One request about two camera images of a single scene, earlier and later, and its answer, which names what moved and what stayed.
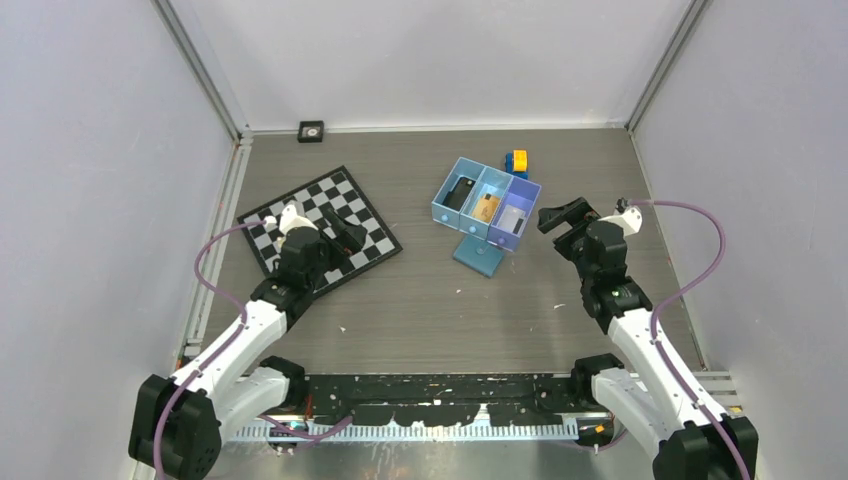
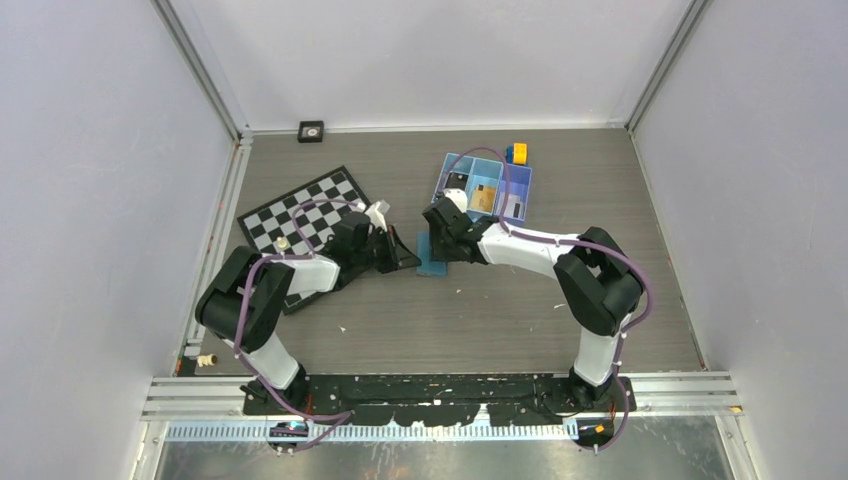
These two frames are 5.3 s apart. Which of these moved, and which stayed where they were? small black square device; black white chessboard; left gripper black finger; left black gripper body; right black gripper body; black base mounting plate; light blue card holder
Moved: left black gripper body; left gripper black finger; light blue card holder; right black gripper body
Stayed: black white chessboard; small black square device; black base mounting plate
